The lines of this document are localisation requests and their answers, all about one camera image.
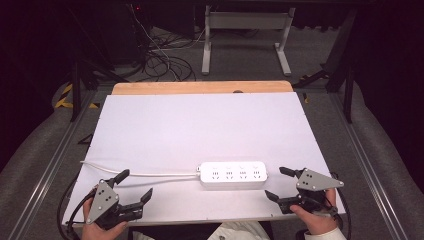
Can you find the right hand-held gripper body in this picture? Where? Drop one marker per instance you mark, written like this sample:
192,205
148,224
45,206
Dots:
315,186

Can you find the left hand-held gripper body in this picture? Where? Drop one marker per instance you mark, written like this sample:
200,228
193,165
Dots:
105,201

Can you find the person's left hand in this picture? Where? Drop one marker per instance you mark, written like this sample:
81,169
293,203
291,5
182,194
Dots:
95,231

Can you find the person's right hand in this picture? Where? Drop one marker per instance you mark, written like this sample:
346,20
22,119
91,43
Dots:
315,220

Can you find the white power strip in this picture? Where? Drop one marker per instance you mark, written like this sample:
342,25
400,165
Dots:
233,174

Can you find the white table cover sheet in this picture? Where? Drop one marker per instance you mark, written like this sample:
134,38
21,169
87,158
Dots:
200,130

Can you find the yellow black hazard tape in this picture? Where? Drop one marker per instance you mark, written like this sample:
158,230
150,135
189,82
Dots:
65,100

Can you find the black metal stand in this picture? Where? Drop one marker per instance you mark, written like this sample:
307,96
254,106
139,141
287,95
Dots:
78,83
343,66

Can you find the dark equipment cabinet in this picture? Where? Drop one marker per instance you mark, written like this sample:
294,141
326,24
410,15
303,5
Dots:
125,33

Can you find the aluminium rail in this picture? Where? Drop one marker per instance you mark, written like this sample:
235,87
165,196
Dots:
363,166
50,173

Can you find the white metal desk frame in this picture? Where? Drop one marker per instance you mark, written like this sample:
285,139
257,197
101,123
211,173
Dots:
246,20

